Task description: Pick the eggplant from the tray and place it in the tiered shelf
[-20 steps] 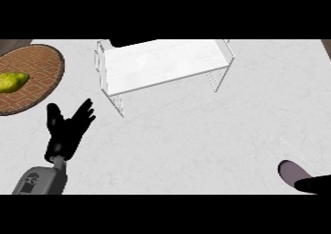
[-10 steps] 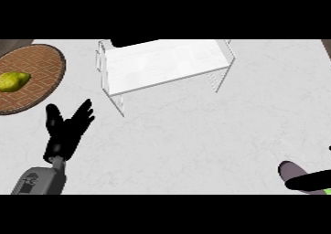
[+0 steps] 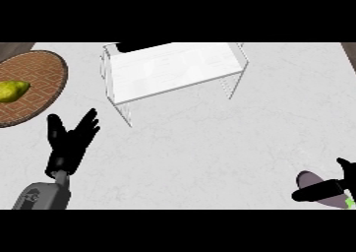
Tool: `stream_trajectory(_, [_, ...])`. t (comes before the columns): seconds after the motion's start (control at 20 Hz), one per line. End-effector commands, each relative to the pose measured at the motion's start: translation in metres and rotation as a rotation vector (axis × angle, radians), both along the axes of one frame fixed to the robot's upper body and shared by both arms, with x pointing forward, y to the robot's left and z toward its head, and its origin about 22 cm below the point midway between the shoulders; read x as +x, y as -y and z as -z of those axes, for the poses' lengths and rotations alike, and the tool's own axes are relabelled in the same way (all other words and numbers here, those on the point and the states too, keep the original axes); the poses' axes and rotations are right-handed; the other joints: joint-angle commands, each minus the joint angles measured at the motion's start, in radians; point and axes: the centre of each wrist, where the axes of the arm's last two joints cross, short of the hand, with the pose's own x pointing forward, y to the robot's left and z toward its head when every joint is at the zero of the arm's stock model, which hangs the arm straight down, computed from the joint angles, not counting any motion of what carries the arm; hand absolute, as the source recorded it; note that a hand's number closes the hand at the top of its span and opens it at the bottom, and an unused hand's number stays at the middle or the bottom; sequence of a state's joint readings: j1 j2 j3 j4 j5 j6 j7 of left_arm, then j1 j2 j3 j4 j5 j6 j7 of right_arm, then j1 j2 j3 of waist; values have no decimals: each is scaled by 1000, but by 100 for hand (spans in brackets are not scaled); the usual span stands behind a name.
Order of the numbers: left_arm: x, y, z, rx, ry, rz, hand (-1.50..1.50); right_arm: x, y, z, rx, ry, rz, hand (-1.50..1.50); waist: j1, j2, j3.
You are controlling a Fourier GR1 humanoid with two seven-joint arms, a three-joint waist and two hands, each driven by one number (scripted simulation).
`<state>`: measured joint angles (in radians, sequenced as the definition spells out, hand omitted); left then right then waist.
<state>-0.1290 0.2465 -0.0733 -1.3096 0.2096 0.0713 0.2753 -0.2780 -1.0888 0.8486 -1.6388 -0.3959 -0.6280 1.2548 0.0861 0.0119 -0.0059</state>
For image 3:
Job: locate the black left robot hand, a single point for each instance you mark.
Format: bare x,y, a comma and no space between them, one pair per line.
68,144

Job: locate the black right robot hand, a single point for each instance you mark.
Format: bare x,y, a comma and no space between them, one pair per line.
329,190

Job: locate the purple eggplant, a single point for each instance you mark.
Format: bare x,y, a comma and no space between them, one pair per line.
315,192

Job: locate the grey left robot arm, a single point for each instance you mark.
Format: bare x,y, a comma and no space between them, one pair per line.
46,195

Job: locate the brown round woven tray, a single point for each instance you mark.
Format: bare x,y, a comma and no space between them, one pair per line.
25,87

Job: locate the white tiered shelf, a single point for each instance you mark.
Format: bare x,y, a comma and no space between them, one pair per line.
173,74

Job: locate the yellow-green lemon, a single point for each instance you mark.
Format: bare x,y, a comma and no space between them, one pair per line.
9,91

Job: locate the black object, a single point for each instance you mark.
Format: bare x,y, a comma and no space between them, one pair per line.
141,46

